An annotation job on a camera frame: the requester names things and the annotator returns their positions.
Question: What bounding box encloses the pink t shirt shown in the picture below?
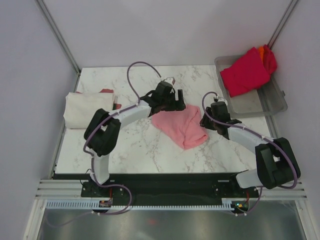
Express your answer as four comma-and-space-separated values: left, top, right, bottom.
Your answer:
151, 104, 209, 150

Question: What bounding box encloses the left aluminium corner profile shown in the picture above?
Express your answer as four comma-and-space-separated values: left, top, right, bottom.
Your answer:
33, 0, 81, 75

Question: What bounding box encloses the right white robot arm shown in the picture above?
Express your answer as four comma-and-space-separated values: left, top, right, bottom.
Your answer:
200, 101, 301, 197

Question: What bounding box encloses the folded dark red t shirt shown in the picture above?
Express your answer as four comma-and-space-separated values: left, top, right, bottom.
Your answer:
76, 88, 122, 111

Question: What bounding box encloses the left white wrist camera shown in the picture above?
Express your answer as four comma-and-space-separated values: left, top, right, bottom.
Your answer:
164, 77, 176, 86

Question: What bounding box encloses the crimson t shirt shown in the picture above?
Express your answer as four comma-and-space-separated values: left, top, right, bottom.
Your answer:
220, 47, 271, 98

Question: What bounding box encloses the white slotted cable duct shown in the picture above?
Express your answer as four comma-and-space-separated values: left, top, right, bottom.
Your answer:
45, 199, 240, 211

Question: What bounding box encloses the grey plastic tray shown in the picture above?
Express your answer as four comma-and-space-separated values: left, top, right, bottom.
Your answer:
214, 55, 288, 119

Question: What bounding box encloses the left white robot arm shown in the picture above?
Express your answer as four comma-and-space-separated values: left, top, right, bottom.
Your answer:
83, 80, 186, 197

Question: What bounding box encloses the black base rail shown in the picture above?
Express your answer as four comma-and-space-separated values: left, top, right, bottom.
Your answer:
53, 173, 259, 205

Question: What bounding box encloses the folded cream t shirt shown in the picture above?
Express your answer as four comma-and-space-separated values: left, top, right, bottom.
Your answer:
63, 92, 114, 129

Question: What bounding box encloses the aluminium corner profile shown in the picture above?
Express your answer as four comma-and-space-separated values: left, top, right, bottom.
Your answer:
33, 0, 81, 75
267, 0, 300, 50

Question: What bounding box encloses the orange t shirt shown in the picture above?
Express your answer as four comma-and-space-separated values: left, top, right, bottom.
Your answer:
257, 46, 265, 61

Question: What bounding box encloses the right aluminium corner profile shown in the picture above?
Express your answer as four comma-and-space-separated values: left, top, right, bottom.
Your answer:
267, 0, 300, 50

